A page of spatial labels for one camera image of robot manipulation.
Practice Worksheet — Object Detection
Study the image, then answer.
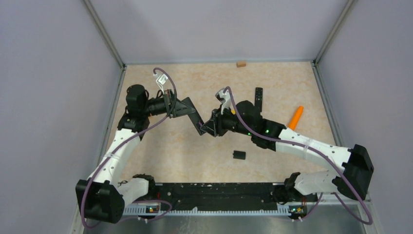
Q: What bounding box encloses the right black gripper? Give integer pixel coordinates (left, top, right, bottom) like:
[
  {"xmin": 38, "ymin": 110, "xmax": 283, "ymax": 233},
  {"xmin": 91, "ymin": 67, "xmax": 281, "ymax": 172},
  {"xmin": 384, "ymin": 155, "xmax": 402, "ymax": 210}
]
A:
[{"xmin": 201, "ymin": 103, "xmax": 254, "ymax": 137}]

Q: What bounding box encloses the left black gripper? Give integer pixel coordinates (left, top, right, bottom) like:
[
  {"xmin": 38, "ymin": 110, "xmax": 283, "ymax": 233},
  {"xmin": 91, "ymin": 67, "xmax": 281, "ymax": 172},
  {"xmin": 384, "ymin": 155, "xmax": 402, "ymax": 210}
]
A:
[{"xmin": 142, "ymin": 89, "xmax": 196, "ymax": 118}]

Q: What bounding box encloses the black remote control with buttons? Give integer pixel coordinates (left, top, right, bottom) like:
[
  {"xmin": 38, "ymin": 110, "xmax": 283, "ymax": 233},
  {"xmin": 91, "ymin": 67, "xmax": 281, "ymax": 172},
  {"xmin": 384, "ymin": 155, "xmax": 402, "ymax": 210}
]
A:
[{"xmin": 254, "ymin": 87, "xmax": 263, "ymax": 113}]

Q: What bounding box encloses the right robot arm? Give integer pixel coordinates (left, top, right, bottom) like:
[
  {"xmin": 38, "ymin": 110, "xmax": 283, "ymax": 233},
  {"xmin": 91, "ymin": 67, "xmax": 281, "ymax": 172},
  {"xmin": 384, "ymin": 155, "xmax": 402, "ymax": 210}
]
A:
[{"xmin": 201, "ymin": 100, "xmax": 374, "ymax": 201}]

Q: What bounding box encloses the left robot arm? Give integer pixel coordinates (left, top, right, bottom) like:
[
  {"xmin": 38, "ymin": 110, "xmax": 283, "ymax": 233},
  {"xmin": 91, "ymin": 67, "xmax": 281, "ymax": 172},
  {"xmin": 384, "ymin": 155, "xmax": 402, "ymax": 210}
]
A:
[{"xmin": 75, "ymin": 84, "xmax": 197, "ymax": 223}]

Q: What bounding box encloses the brown wooden block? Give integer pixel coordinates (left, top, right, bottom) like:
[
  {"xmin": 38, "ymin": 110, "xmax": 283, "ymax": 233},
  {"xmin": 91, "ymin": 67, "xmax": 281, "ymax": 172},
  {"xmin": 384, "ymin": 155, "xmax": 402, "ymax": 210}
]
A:
[{"xmin": 236, "ymin": 61, "xmax": 246, "ymax": 68}]

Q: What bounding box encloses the orange toy microphone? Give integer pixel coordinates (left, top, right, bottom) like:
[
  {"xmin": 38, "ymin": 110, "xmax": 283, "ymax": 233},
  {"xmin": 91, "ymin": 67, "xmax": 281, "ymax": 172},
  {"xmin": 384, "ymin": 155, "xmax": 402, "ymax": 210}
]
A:
[{"xmin": 287, "ymin": 106, "xmax": 304, "ymax": 130}]

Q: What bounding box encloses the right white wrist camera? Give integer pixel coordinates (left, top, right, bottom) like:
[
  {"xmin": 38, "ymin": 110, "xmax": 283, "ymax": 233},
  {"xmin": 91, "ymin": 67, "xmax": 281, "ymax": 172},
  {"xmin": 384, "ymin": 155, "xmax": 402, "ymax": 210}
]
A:
[{"xmin": 215, "ymin": 88, "xmax": 232, "ymax": 115}]

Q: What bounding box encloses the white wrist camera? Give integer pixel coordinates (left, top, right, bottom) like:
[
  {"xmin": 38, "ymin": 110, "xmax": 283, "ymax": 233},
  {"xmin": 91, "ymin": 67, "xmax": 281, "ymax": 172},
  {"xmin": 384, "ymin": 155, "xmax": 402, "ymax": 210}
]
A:
[
  {"xmin": 153, "ymin": 73, "xmax": 169, "ymax": 94},
  {"xmin": 215, "ymin": 88, "xmax": 232, "ymax": 115}
]

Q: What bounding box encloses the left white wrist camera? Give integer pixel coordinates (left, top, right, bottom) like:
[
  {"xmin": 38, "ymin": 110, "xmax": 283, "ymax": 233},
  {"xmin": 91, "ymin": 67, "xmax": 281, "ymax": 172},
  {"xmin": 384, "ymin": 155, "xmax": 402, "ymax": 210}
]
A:
[{"xmin": 153, "ymin": 73, "xmax": 169, "ymax": 94}]

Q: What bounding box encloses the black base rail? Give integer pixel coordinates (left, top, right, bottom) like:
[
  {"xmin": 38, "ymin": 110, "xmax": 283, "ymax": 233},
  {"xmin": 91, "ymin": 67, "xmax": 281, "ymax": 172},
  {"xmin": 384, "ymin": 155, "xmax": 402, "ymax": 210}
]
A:
[{"xmin": 151, "ymin": 182, "xmax": 291, "ymax": 212}]

